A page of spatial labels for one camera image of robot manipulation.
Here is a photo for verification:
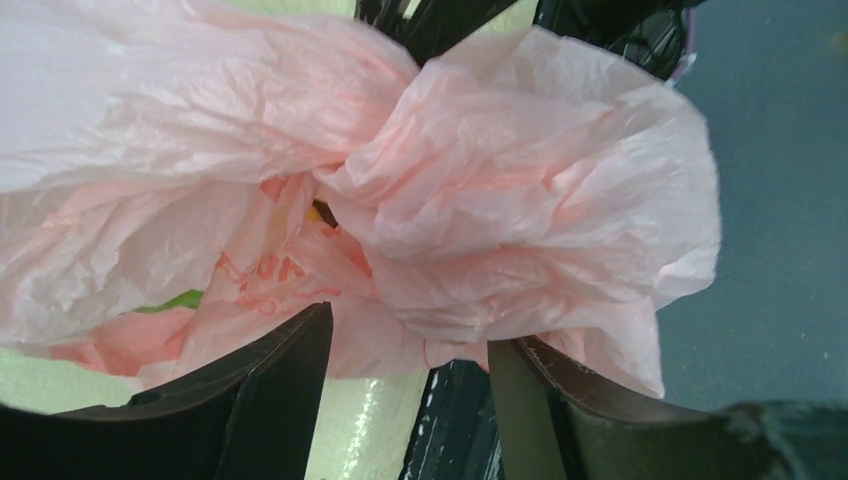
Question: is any pink plastic bag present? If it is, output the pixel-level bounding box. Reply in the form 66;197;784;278
1;1;721;397

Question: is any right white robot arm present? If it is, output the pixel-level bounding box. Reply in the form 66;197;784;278
354;0;701;83

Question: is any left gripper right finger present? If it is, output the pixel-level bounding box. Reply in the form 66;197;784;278
488;337;847;479

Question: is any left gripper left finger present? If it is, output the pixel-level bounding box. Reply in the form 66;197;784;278
1;303;333;479

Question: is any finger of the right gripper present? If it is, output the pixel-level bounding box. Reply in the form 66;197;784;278
355;0;517;66

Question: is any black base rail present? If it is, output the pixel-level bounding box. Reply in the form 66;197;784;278
399;361;505;480

